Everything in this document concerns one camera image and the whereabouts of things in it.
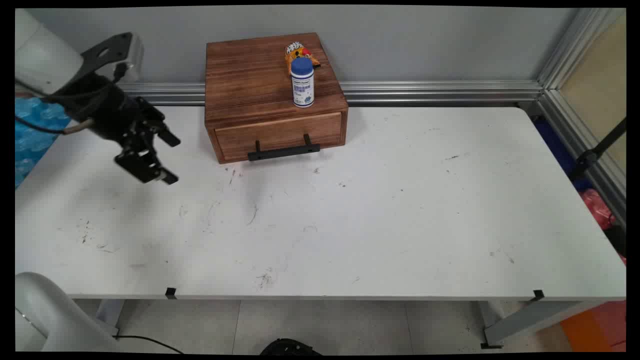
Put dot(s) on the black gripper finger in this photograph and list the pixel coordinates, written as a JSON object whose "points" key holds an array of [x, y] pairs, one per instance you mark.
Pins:
{"points": [[145, 167], [164, 131]]}

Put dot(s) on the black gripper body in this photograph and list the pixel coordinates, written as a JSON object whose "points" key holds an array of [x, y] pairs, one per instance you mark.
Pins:
{"points": [[102, 110]]}

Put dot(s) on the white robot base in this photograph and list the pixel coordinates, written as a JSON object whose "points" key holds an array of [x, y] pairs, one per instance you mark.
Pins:
{"points": [[45, 315]]}

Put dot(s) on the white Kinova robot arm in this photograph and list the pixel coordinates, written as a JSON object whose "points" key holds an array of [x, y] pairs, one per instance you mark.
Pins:
{"points": [[42, 60]]}

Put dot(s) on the blue plastic wrapped pack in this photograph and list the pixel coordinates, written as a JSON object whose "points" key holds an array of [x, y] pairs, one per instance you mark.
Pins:
{"points": [[35, 135]]}

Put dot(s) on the brown wooden cabinet box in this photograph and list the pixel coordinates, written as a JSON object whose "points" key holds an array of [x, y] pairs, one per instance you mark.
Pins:
{"points": [[250, 75]]}

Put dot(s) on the black tape marker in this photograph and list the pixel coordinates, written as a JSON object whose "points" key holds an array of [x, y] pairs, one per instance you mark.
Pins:
{"points": [[538, 295], [170, 293]]}

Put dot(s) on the white bottle with blue cap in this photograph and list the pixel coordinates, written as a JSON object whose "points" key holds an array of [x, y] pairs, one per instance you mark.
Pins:
{"points": [[302, 87]]}

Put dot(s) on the orange snack bag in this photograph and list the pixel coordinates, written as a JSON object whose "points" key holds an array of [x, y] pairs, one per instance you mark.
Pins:
{"points": [[296, 51]]}

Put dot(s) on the black round floor object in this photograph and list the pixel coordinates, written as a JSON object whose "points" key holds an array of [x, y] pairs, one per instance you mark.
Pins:
{"points": [[290, 347]]}

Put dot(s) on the dark blue cloth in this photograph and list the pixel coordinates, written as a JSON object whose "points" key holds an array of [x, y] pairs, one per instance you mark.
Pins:
{"points": [[557, 145]]}

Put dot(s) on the white table leg with foot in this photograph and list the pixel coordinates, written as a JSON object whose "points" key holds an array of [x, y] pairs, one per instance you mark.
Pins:
{"points": [[530, 320]]}

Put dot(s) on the black stand pole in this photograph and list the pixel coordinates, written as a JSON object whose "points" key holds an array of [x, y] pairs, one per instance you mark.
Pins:
{"points": [[595, 152]]}

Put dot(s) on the red plastic bag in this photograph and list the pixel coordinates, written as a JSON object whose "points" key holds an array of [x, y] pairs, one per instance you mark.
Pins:
{"points": [[597, 207]]}

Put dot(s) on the orange floor mat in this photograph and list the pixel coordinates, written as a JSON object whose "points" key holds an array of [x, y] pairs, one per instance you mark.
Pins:
{"points": [[595, 327]]}

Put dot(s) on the grey black wrist camera bracket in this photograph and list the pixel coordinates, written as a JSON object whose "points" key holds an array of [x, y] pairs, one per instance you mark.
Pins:
{"points": [[117, 50]]}

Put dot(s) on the horizontal aluminium wall rail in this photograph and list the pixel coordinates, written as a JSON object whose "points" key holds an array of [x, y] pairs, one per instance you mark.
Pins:
{"points": [[440, 91]]}

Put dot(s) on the upright aluminium corner post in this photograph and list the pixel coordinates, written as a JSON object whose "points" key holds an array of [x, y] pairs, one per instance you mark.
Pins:
{"points": [[575, 45]]}

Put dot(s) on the aluminium side rail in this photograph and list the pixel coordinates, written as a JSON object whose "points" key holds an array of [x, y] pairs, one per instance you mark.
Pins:
{"points": [[590, 160]]}

